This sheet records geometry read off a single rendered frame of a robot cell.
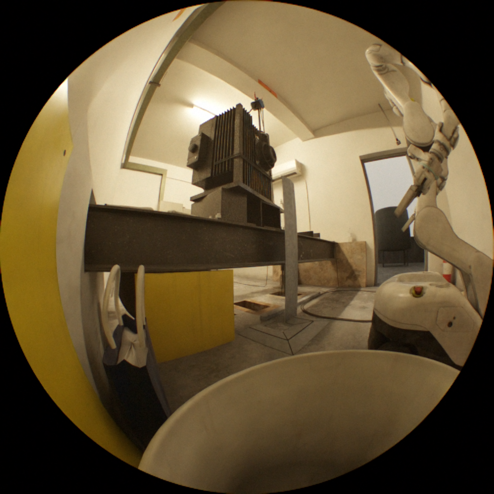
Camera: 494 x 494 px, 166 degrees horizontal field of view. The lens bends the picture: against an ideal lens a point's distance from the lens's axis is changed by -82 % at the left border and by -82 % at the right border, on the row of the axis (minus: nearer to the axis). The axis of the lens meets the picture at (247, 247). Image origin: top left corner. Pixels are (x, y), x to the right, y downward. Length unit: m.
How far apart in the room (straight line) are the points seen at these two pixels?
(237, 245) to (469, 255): 1.14
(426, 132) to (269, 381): 0.93
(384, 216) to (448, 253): 6.32
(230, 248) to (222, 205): 0.25
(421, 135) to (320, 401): 0.90
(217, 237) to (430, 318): 0.98
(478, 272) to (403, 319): 0.36
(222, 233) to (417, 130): 1.11
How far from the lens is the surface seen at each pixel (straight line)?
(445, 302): 0.59
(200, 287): 0.79
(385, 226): 6.93
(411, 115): 0.94
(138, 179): 4.45
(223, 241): 0.95
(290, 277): 1.20
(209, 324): 0.86
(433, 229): 0.73
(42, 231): 0.23
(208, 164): 1.24
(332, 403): 0.30
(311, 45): 2.64
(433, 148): 0.68
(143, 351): 0.42
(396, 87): 1.14
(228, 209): 0.99
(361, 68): 2.98
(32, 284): 0.20
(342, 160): 3.14
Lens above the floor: 0.47
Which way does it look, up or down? 3 degrees up
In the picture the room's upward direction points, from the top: straight up
